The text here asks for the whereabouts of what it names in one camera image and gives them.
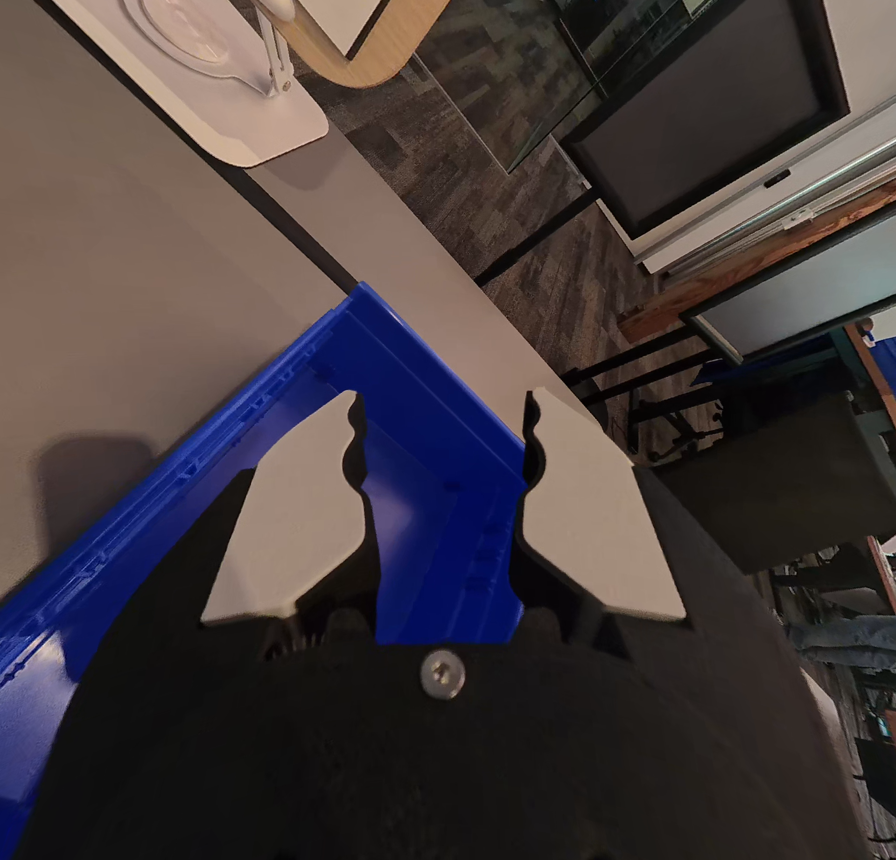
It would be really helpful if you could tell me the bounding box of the printed instruction sheet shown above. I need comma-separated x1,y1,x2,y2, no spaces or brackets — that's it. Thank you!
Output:
283,0,414,59

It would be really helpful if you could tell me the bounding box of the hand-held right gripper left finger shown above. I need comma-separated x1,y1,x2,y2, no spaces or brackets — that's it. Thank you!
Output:
199,391,382,626

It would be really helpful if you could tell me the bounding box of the blue plastic bin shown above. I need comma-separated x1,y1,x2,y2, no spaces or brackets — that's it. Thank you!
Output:
0,280,529,833

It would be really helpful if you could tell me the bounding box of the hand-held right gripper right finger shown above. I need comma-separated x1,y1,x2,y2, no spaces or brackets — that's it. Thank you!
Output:
514,387,688,623

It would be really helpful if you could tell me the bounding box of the black office chair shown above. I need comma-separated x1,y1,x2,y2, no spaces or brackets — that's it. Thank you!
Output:
651,391,884,575

